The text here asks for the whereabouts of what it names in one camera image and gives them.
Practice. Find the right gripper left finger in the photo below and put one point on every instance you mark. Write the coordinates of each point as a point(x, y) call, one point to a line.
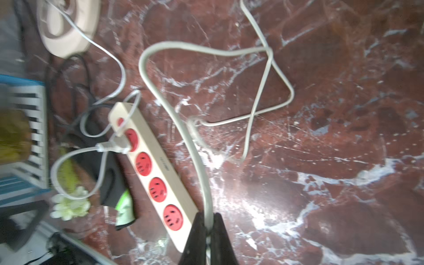
point(195, 249)

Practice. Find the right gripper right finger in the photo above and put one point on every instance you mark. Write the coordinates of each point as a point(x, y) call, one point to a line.
point(222, 252)

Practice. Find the beige power strip red sockets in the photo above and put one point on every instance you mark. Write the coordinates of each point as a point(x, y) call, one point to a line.
point(171, 200)

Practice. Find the white artificial flower sprig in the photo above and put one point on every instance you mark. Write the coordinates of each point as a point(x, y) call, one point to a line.
point(64, 208)

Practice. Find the black work glove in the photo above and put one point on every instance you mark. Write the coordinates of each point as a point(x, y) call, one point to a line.
point(114, 191)

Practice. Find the beige round desk fan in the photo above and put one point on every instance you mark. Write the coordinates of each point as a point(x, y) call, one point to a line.
point(58, 35)

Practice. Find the blue white wooden crate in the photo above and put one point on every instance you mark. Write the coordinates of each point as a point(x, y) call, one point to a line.
point(30, 178)

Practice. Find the potted green plant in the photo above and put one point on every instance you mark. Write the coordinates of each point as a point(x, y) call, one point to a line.
point(16, 141)

